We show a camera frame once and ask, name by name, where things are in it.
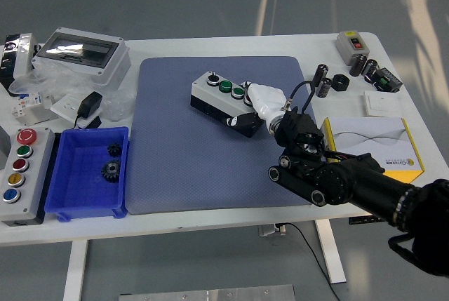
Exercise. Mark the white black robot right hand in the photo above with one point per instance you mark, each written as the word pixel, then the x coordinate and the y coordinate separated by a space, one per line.
pixel 266 99

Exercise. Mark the four-button grey control box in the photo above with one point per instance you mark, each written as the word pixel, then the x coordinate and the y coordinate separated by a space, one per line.
pixel 207 95

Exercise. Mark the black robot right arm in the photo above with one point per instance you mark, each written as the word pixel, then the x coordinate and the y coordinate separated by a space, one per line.
pixel 365 181

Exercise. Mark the five-button grey control station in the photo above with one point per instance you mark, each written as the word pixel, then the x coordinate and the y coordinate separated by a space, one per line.
pixel 33 174

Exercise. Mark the blue-grey mat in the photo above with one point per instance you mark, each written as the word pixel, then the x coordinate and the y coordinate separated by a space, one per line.
pixel 196 167

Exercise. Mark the yellow and white cardboard box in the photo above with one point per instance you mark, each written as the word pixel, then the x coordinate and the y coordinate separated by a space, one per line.
pixel 368 136

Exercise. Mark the black module with green terminal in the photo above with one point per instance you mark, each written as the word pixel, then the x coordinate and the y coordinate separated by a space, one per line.
pixel 389 81

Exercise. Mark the black table control panel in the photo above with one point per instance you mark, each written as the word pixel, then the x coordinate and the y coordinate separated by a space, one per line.
pixel 358 220

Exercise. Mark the small black gear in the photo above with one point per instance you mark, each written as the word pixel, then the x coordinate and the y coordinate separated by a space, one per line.
pixel 114 149

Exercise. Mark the white table leg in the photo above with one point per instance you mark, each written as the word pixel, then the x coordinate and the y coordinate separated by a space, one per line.
pixel 75 269
pixel 331 252

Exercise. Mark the large black gear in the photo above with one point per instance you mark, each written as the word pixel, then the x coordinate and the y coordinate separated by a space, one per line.
pixel 107 174

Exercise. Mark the black power adapter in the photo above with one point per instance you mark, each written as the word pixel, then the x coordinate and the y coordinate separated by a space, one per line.
pixel 89 104

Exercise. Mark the clear plastic bag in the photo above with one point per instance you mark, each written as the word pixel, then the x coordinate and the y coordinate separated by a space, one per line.
pixel 66 85

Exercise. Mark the silver metal plate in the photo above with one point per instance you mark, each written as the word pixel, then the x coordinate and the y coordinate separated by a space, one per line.
pixel 210 294

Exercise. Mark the blue plastic bin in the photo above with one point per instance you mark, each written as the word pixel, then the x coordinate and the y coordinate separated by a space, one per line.
pixel 82 192

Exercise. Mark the white circuit breaker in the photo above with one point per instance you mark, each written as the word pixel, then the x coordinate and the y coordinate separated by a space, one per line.
pixel 29 102

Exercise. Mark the black and white packaged device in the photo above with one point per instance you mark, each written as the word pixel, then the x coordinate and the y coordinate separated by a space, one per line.
pixel 21 59

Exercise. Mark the grey two-button switch box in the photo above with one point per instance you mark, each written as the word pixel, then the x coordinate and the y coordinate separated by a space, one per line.
pixel 347 52

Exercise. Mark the white wall switch plate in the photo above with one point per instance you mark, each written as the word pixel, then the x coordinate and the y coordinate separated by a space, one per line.
pixel 382 104

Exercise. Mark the grey under-table bracket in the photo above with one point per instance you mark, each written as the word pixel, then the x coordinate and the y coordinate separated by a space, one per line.
pixel 270 230

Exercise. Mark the grey enclosure with clear lid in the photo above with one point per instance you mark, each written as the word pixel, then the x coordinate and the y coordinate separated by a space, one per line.
pixel 112 66

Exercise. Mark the white wall socket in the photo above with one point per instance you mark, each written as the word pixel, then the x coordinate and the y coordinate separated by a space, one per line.
pixel 65 106

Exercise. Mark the grey metal bracket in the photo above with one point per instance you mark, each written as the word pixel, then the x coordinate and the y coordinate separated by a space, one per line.
pixel 38 118

